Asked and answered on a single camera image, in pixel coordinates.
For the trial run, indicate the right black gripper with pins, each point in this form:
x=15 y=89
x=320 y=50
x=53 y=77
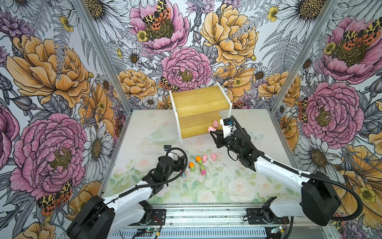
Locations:
x=219 y=138

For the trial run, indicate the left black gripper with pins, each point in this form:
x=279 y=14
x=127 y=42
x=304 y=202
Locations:
x=177 y=167

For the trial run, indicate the pink pig toy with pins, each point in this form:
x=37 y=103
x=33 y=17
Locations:
x=213 y=156
x=211 y=129
x=215 y=124
x=204 y=158

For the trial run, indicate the pink green toy truck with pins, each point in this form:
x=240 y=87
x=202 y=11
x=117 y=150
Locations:
x=203 y=170

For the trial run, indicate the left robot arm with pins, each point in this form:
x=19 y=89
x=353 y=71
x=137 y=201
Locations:
x=101 y=217

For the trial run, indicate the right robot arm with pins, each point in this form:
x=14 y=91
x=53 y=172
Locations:
x=317 y=201

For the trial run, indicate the bamboo two-tier shelf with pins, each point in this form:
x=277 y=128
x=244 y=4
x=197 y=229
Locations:
x=195 y=110

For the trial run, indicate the green orange mixer truck toy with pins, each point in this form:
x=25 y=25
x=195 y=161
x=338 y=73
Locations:
x=192 y=167
x=199 y=160

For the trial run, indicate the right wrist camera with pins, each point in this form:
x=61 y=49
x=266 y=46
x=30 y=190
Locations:
x=227 y=127

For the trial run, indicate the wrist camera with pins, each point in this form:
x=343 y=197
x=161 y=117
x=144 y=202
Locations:
x=227 y=127
x=167 y=148

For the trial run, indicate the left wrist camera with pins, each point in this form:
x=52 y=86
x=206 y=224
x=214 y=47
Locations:
x=167 y=148

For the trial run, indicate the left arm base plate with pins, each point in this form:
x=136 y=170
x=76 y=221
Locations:
x=157 y=218

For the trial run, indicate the aluminium front rail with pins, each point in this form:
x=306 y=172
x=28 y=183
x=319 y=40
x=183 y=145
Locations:
x=204 y=215

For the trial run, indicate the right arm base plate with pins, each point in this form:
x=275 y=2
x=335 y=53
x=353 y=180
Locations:
x=259 y=216

